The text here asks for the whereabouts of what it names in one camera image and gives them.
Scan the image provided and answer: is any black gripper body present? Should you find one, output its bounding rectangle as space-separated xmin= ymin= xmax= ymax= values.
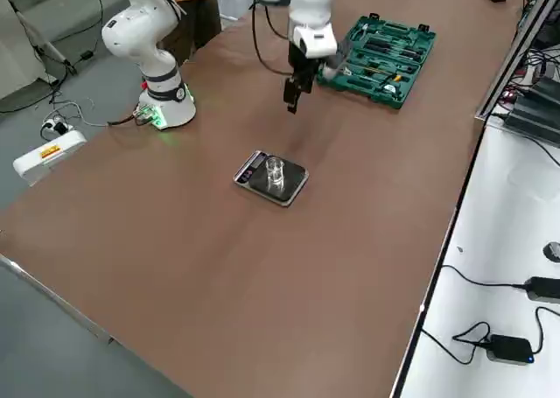
xmin=288 ymin=42 xmax=317 ymax=84

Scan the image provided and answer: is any small clear measuring cup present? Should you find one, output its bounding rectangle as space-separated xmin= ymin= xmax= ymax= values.
xmin=265 ymin=156 xmax=286 ymax=187

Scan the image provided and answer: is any green plastic toolbox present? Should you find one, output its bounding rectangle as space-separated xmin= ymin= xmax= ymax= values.
xmin=317 ymin=14 xmax=438 ymax=113

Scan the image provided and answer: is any silver black digital scale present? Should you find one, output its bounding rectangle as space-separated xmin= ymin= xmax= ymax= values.
xmin=232 ymin=150 xmax=311 ymax=208

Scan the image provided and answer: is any white power strip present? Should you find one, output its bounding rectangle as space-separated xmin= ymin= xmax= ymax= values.
xmin=40 ymin=116 xmax=74 ymax=137

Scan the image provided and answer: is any black power supply unit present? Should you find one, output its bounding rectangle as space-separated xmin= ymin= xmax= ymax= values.
xmin=514 ymin=76 xmax=560 ymax=115
xmin=501 ymin=104 xmax=560 ymax=144

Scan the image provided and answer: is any white side desk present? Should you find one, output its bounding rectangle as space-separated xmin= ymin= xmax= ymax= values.
xmin=391 ymin=120 xmax=560 ymax=398

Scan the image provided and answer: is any grey tripod stand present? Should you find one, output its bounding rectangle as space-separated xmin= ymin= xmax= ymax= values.
xmin=11 ymin=0 xmax=80 ymax=87

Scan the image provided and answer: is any white box yellow label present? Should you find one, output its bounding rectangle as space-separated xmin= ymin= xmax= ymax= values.
xmin=11 ymin=129 xmax=88 ymax=187

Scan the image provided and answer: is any black power adapter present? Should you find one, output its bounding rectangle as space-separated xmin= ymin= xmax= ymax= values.
xmin=523 ymin=276 xmax=560 ymax=304

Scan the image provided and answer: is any black adapter blue light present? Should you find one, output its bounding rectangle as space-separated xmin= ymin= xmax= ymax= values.
xmin=485 ymin=333 xmax=536 ymax=367

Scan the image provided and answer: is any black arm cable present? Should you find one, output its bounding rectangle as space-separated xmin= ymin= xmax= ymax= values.
xmin=250 ymin=2 xmax=293 ymax=78

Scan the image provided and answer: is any hammer yellow black handle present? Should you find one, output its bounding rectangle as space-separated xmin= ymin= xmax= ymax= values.
xmin=349 ymin=64 xmax=403 ymax=84

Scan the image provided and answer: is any aluminium frame post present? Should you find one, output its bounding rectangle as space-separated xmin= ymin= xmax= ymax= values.
xmin=475 ymin=0 xmax=560 ymax=122

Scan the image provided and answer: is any black adapter cable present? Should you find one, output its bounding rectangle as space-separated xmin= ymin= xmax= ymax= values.
xmin=440 ymin=264 xmax=529 ymax=289
xmin=419 ymin=305 xmax=548 ymax=367

